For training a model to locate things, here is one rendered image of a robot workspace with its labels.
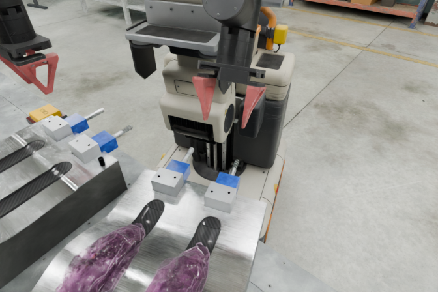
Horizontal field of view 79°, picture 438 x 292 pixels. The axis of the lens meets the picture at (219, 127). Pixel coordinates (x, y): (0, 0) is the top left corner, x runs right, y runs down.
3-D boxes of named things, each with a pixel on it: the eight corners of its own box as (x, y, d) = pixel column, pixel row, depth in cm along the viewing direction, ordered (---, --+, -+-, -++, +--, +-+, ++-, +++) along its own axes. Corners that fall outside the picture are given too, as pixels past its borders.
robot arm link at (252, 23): (265, -3, 43) (232, -5, 45) (258, -17, 37) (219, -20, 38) (257, 41, 45) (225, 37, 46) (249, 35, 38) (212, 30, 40)
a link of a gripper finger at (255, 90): (251, 134, 41) (262, 73, 39) (209, 125, 43) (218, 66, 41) (259, 127, 48) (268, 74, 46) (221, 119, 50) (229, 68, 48)
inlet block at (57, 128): (100, 115, 70) (94, 97, 66) (111, 122, 67) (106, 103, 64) (50, 141, 61) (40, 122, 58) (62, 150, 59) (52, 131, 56)
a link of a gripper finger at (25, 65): (36, 104, 48) (12, 55, 43) (18, 92, 52) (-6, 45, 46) (72, 89, 53) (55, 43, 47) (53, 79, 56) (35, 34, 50)
